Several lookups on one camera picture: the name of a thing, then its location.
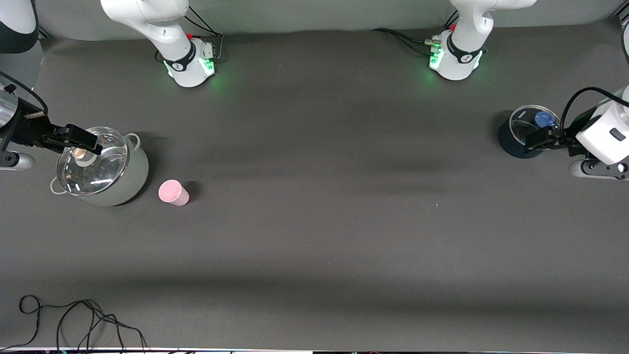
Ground pink plastic cup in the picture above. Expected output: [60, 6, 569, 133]
[158, 179, 190, 207]

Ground glass saucepan lid blue knob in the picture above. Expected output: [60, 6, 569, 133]
[509, 105, 562, 149]

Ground glass pot lid wooden knob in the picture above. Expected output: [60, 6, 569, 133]
[56, 126, 129, 197]

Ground dark blue saucepan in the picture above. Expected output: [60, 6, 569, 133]
[498, 111, 566, 159]

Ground sage green cooking pot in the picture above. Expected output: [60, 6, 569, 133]
[50, 132, 149, 207]

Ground dark grey table mat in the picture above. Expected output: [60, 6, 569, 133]
[0, 20, 629, 351]

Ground loose thin black cable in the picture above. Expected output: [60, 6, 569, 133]
[0, 295, 149, 353]

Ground black right arm base cables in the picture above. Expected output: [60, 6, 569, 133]
[155, 7, 225, 63]

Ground black arm base cables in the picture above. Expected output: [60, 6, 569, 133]
[155, 7, 225, 63]
[371, 27, 441, 56]

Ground black left arm base cables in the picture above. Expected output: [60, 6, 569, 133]
[371, 27, 441, 56]

